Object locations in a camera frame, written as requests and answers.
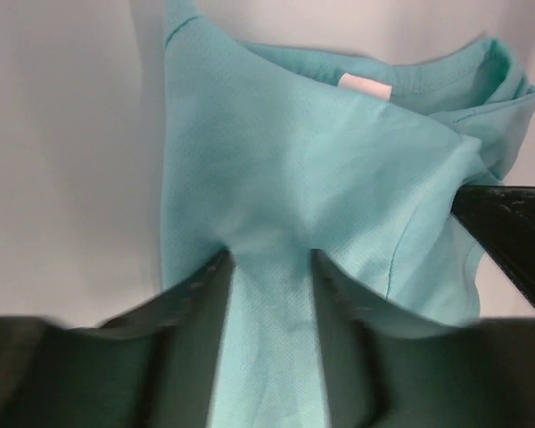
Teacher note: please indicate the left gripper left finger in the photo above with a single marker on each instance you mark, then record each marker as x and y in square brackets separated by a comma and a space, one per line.
[152, 366]

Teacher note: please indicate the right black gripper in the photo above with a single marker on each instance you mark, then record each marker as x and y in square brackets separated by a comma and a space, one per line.
[502, 220]

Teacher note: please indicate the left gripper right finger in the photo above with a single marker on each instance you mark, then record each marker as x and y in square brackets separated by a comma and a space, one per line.
[387, 367]

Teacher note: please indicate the teal t-shirt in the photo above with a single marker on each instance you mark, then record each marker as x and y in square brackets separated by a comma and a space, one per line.
[267, 156]

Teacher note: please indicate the white neck label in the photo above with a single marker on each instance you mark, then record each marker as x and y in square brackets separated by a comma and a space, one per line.
[365, 86]

